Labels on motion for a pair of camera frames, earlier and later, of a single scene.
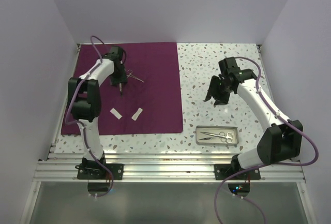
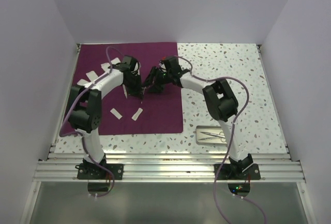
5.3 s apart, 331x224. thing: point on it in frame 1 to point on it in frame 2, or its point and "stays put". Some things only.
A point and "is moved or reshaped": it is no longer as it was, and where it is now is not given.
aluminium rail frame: (160, 167) stays put
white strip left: (116, 114) stays put
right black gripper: (221, 100) to (158, 88)
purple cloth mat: (150, 102) stays put
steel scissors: (228, 135) stays put
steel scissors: (223, 139) stays put
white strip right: (137, 114) stays put
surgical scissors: (130, 72) is moved or reshaped
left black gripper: (122, 79) to (136, 91)
